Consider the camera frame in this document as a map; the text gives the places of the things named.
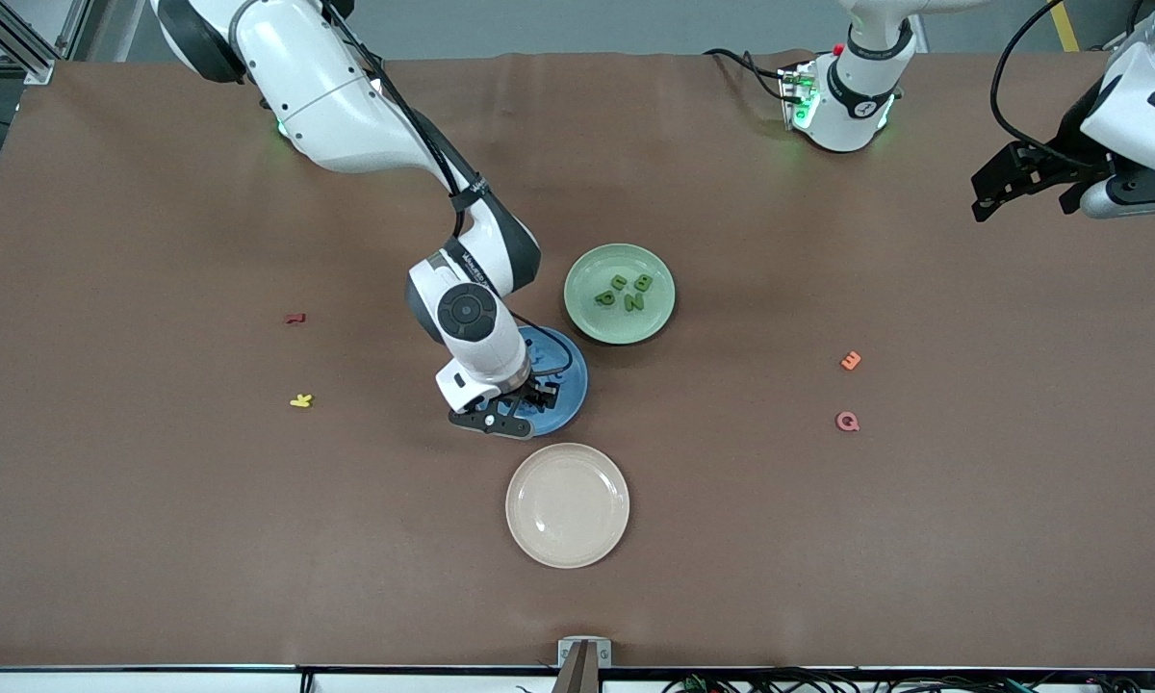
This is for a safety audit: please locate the blue plate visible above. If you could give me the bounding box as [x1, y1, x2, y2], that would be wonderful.
[472, 325, 589, 439]

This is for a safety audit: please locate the green plate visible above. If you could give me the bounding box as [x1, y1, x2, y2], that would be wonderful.
[563, 243, 677, 346]

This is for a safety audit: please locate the beige plate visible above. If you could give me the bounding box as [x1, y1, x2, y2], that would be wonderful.
[504, 442, 631, 570]

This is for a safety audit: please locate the brown table cover mat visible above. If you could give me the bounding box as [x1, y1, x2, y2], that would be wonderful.
[0, 50, 1155, 672]

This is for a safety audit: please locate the silver left arm base bracket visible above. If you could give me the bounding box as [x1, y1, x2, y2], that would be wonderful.
[780, 60, 822, 131]

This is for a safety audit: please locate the grey metal mount bracket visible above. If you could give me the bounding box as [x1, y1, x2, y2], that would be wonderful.
[553, 637, 613, 693]

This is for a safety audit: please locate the black arm base cable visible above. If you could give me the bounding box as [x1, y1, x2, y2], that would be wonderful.
[705, 46, 790, 103]

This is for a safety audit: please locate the tangled black cable bundle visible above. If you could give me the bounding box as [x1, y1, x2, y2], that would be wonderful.
[664, 662, 1155, 693]

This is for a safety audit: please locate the white table edge rail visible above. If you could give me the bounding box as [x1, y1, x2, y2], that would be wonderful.
[0, 669, 1155, 693]

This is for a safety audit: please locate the aluminium frame profile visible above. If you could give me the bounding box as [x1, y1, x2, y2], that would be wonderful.
[0, 0, 92, 84]

